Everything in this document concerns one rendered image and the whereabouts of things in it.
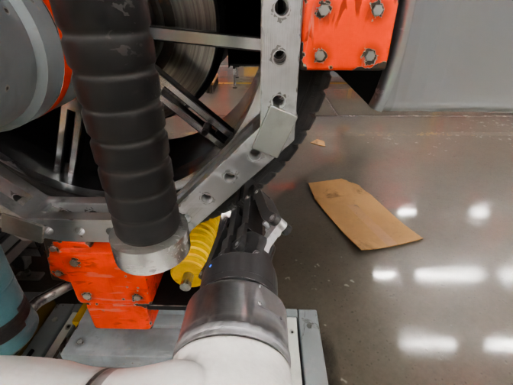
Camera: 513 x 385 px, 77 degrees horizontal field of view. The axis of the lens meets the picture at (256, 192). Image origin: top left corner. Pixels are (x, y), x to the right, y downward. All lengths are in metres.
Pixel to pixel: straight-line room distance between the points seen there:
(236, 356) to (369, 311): 0.98
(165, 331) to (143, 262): 0.65
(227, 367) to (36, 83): 0.25
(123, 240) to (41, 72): 0.17
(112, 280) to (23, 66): 0.34
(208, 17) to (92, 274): 0.42
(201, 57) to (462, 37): 0.36
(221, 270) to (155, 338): 0.54
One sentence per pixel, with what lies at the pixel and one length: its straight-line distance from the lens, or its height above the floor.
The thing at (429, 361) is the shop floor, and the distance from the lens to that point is 1.14.
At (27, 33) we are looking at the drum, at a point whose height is 0.86.
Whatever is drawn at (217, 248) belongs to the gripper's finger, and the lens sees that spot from 0.40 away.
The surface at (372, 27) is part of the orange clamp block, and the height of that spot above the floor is 0.86.
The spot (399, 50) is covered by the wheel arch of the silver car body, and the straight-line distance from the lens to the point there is 0.48.
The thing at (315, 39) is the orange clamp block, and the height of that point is 0.84.
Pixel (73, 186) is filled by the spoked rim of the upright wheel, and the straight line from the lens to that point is 0.59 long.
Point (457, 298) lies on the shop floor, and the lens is 1.35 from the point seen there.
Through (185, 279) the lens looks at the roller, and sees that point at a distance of 0.51.
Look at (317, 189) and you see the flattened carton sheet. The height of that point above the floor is 0.02.
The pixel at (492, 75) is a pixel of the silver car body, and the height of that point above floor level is 0.79.
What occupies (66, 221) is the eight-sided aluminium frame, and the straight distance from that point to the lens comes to 0.51.
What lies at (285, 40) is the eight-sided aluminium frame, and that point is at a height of 0.84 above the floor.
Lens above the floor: 0.88
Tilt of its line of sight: 31 degrees down
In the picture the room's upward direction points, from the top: straight up
